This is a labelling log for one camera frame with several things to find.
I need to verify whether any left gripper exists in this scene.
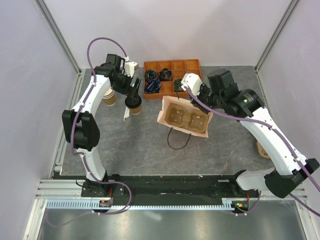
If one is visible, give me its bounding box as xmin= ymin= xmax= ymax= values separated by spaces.
xmin=112 ymin=71 xmax=141 ymax=100

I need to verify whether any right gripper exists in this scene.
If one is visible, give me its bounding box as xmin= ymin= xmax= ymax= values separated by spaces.
xmin=188 ymin=82 xmax=225 ymax=115

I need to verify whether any black cup lid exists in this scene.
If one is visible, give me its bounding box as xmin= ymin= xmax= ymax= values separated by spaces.
xmin=124 ymin=96 xmax=142 ymax=109

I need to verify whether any single brown paper cup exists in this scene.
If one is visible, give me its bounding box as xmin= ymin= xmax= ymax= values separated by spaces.
xmin=128 ymin=105 xmax=142 ymax=115

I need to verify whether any stack of paper cups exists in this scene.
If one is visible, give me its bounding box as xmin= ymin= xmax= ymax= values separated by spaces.
xmin=102 ymin=88 xmax=116 ymax=106

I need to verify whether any cardboard cup carrier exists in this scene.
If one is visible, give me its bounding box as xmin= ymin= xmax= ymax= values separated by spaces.
xmin=256 ymin=141 xmax=270 ymax=159
xmin=165 ymin=103 xmax=210 ymax=134

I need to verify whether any orange paper bag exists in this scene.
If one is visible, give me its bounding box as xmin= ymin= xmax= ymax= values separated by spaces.
xmin=157 ymin=95 xmax=214 ymax=138

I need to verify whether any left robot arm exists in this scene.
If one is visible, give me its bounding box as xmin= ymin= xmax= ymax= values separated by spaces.
xmin=62 ymin=54 xmax=142 ymax=197

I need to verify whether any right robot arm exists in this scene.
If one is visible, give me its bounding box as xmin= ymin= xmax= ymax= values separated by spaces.
xmin=181 ymin=68 xmax=320 ymax=199

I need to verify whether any blue striped rolled tie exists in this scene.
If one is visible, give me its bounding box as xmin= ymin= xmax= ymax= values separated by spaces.
xmin=144 ymin=79 xmax=161 ymax=94

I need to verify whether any white wrapped straw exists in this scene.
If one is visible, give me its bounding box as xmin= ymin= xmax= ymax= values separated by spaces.
xmin=123 ymin=107 xmax=130 ymax=121

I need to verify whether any dark patterned rolled tie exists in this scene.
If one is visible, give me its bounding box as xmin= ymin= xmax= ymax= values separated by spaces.
xmin=144 ymin=69 xmax=158 ymax=82

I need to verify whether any green yellow rolled tie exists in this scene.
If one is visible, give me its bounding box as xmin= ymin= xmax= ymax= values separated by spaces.
xmin=173 ymin=78 xmax=184 ymax=92

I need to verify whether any wooden compartment tray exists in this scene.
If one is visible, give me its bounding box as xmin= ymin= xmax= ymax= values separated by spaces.
xmin=143 ymin=59 xmax=203 ymax=100

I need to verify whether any black brown rolled tie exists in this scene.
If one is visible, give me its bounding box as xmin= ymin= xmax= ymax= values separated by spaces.
xmin=159 ymin=67 xmax=173 ymax=82

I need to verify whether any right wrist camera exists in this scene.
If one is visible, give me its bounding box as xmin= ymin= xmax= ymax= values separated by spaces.
xmin=181 ymin=73 xmax=203 ymax=96

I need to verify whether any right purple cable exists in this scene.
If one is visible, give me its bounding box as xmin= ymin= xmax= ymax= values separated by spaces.
xmin=186 ymin=86 xmax=320 ymax=217

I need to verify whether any purple cable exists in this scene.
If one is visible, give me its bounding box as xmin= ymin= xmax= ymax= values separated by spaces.
xmin=44 ymin=37 xmax=133 ymax=227
xmin=186 ymin=86 xmax=320 ymax=217

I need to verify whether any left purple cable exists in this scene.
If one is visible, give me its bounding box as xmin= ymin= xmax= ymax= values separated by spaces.
xmin=44 ymin=37 xmax=133 ymax=227

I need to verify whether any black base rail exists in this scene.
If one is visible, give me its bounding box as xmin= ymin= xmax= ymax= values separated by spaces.
xmin=81 ymin=174 xmax=259 ymax=206

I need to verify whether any white cable duct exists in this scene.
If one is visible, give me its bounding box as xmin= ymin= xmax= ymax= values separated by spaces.
xmin=46 ymin=199 xmax=236 ymax=211

